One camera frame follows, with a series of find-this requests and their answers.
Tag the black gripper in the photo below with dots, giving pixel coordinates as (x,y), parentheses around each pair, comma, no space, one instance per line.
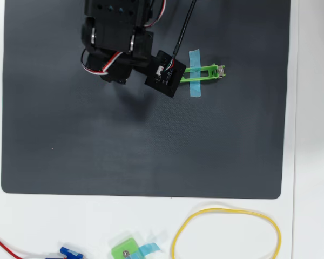
(116,72)

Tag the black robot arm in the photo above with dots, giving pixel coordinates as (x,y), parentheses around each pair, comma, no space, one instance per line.
(110,10)

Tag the green battery holder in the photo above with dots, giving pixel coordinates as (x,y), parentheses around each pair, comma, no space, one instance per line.
(205,78)

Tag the blue masking tape strip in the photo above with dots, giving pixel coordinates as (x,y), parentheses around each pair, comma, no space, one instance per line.
(195,90)

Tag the dark grey mat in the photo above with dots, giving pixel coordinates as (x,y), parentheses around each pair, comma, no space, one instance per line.
(151,148)

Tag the small green printed block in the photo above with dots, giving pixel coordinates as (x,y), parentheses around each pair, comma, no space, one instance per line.
(121,246)

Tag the yellow rubber band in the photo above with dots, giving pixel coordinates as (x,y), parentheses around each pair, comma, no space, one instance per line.
(226,209)

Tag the short blue tape piece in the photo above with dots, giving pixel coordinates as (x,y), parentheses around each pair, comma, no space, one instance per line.
(151,247)

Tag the blue connector clip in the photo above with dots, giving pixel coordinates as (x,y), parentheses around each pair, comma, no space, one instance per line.
(67,251)

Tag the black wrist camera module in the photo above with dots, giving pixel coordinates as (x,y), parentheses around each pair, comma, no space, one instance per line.
(164,81)

